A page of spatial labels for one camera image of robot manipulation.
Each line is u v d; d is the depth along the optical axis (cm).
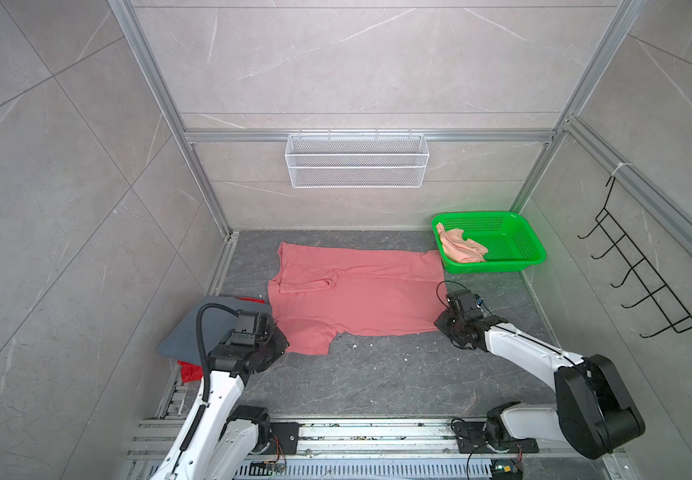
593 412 41
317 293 101
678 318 59
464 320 69
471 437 73
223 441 56
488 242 116
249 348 59
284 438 73
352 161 101
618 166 70
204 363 51
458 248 104
